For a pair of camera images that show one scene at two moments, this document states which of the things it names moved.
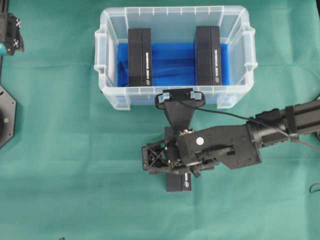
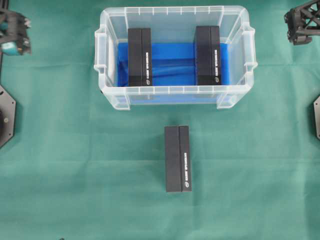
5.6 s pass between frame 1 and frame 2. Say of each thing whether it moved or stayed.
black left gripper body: moved
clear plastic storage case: stayed
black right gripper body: moved
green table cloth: stayed
